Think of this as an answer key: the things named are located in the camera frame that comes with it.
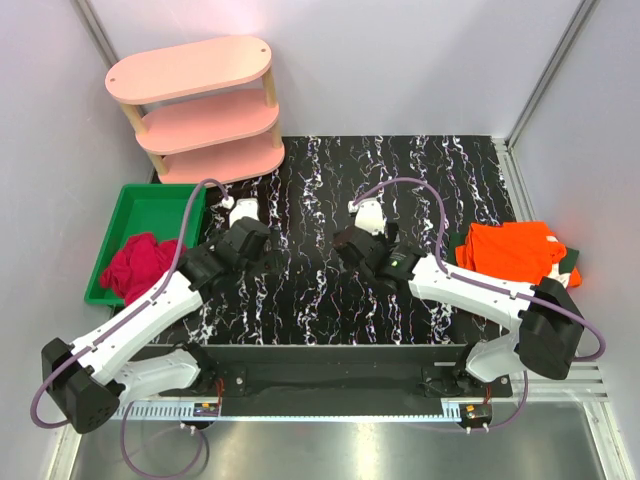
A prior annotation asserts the dark green t-shirt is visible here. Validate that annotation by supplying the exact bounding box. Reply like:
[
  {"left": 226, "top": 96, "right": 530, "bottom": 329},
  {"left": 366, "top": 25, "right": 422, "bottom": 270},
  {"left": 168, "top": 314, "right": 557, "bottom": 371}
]
[{"left": 446, "top": 233, "right": 579, "bottom": 274}]

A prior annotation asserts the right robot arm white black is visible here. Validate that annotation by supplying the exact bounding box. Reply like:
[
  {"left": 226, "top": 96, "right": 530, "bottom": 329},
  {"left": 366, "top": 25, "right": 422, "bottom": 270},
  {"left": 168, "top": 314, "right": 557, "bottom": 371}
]
[{"left": 333, "top": 226, "right": 584, "bottom": 397}]

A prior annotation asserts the white slotted cable duct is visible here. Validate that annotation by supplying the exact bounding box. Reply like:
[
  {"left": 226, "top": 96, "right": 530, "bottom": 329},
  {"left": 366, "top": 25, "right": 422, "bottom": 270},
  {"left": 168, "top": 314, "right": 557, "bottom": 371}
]
[{"left": 111, "top": 400, "right": 222, "bottom": 421}]

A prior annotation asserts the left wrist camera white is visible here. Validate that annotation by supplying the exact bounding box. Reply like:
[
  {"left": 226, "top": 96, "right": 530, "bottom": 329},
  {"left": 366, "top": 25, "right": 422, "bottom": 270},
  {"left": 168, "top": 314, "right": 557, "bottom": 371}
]
[{"left": 221, "top": 196, "right": 259, "bottom": 226}]

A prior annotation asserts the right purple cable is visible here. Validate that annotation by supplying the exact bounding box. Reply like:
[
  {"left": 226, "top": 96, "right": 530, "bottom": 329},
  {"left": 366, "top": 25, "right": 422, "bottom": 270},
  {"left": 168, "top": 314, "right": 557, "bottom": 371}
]
[{"left": 353, "top": 177, "right": 607, "bottom": 432}]

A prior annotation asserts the pink three-tier shelf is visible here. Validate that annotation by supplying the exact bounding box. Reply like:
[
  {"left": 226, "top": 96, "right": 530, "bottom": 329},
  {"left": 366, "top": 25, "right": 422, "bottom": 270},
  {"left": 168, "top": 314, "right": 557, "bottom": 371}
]
[{"left": 105, "top": 35, "right": 285, "bottom": 184}]

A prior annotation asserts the green plastic tray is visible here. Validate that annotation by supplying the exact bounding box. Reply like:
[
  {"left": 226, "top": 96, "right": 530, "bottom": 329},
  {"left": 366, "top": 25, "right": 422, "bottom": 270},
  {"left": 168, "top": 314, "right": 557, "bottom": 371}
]
[{"left": 85, "top": 184, "right": 205, "bottom": 306}]

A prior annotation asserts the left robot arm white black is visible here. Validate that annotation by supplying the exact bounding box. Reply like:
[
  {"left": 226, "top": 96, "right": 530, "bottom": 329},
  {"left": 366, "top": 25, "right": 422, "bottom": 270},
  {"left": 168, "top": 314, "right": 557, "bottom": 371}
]
[{"left": 39, "top": 216, "right": 282, "bottom": 434}]

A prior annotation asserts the purple cable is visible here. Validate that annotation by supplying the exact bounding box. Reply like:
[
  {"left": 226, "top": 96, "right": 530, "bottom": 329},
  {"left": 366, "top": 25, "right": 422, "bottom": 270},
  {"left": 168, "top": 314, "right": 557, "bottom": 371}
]
[
  {"left": 30, "top": 178, "right": 231, "bottom": 476},
  {"left": 353, "top": 177, "right": 607, "bottom": 432}
]

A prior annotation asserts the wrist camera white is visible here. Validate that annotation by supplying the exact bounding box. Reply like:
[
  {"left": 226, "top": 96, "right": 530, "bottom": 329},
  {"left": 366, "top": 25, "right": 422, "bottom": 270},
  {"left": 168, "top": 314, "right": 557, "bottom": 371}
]
[
  {"left": 348, "top": 198, "right": 386, "bottom": 235},
  {"left": 221, "top": 196, "right": 259, "bottom": 226}
]

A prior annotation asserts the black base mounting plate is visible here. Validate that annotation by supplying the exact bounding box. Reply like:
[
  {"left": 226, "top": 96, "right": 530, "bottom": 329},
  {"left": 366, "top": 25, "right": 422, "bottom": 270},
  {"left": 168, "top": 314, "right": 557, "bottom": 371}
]
[{"left": 133, "top": 342, "right": 514, "bottom": 419}]

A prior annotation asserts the orange t-shirt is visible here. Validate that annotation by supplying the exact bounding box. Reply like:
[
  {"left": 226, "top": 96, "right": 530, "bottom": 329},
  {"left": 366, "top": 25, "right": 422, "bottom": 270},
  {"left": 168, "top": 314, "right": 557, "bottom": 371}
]
[{"left": 456, "top": 222, "right": 582, "bottom": 288}]

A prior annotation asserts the aluminium frame rail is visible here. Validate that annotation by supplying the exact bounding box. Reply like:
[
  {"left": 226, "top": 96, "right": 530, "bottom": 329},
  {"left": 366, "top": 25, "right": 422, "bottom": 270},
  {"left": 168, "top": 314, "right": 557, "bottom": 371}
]
[{"left": 492, "top": 137, "right": 608, "bottom": 402}]

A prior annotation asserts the red t-shirt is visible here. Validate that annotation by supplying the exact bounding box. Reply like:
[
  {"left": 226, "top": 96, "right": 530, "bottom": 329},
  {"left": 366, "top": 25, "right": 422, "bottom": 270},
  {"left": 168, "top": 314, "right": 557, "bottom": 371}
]
[{"left": 99, "top": 232, "right": 178, "bottom": 306}]

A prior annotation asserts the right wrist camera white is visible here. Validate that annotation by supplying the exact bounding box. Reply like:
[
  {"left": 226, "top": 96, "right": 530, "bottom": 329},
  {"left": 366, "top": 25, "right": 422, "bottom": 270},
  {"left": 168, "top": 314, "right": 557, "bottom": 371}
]
[{"left": 348, "top": 198, "right": 386, "bottom": 235}]

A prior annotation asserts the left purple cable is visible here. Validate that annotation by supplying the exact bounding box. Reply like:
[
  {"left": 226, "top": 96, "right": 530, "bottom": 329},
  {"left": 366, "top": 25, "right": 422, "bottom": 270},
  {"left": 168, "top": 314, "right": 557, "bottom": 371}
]
[{"left": 30, "top": 178, "right": 231, "bottom": 476}]

